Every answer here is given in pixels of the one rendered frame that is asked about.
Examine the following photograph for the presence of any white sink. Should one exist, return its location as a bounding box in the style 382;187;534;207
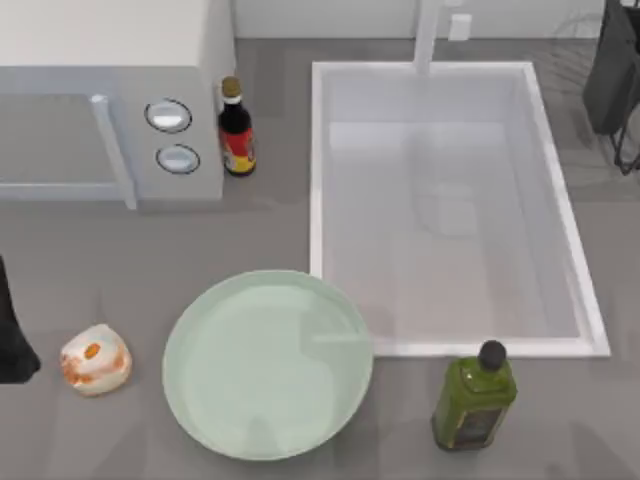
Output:
308;61;612;358

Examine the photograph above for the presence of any dark sauce bottle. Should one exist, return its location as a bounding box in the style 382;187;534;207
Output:
217;76;259;178

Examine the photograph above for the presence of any pale green plate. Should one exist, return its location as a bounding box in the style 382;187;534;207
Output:
161;270;375;462

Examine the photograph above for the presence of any pale microwave oven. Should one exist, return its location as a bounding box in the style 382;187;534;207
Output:
0;0;237;211

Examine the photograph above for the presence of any round microwave knob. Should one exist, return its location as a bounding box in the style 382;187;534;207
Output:
155;143;201;176
143;97;193;135

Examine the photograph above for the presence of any green bottle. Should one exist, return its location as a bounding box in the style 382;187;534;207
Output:
431;340;518;452

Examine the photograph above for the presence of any tall white tap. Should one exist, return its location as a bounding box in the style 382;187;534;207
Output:
412;0;442;77

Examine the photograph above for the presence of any white and orange bread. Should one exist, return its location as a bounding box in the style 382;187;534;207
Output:
59;323;133;398

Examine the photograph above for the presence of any microwave oven door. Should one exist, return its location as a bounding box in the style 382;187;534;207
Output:
0;93;138;210

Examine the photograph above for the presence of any microwave door handle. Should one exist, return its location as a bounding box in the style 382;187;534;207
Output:
90;93;138;210

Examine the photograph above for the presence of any white wall socket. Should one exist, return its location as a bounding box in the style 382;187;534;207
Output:
449;13;472;42

